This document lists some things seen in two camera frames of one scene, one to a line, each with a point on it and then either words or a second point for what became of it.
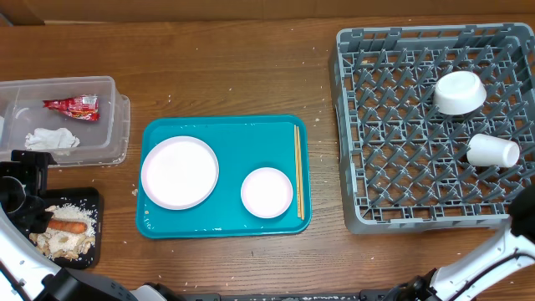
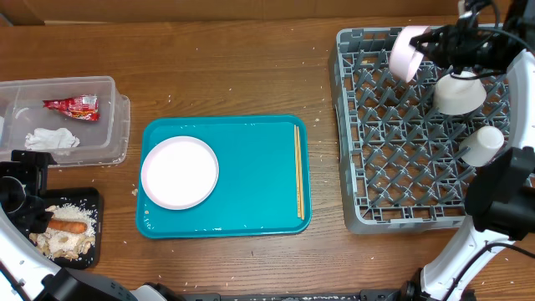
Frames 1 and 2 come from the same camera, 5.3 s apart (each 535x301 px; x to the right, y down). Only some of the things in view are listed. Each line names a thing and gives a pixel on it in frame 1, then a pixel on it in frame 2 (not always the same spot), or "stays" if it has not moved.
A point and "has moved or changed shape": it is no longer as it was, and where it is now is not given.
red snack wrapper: x=85 y=106 stays
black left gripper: x=30 y=165 stays
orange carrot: x=66 y=227 stays
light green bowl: x=459 y=93 stays
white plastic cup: x=490 y=150 has moved or changed shape
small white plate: x=267 y=192 to x=405 y=59
